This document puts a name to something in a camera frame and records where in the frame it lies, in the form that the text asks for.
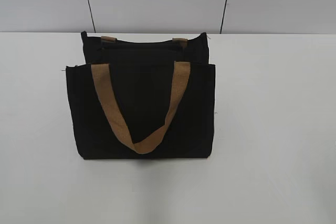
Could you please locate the black canvas tote bag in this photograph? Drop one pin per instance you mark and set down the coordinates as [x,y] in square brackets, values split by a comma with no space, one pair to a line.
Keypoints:
[142,100]

